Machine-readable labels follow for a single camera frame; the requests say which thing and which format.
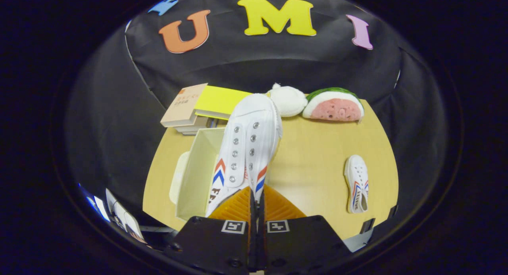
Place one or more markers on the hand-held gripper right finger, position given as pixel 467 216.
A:
pixel 301 247

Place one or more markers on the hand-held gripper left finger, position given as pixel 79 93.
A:
pixel 214 247

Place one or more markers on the pale fabric storage box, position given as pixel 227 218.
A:
pixel 198 179

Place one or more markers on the white canvas shoe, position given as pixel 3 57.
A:
pixel 356 172
pixel 246 148

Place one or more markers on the white printed board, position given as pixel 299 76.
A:
pixel 123 219

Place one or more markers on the watermelon slice plush toy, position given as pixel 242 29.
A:
pixel 333 108

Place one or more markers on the beige book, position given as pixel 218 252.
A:
pixel 182 106

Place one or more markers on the white plush toy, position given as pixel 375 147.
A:
pixel 291 102

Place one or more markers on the yellow book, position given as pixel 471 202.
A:
pixel 220 100

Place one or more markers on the black table bracket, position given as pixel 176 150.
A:
pixel 367 225
pixel 393 211

